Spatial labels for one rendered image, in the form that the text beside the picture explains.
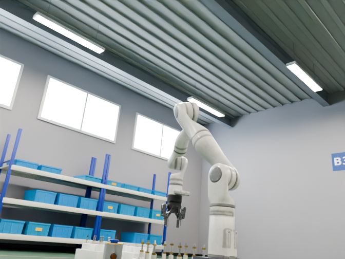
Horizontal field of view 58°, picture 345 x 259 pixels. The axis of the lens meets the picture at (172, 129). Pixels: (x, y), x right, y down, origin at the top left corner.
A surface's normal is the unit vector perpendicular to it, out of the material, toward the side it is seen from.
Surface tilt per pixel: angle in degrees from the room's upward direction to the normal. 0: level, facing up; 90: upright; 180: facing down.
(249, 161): 90
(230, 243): 90
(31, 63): 90
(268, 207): 90
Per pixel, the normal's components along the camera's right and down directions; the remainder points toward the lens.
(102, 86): 0.70, -0.18
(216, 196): -0.67, -0.31
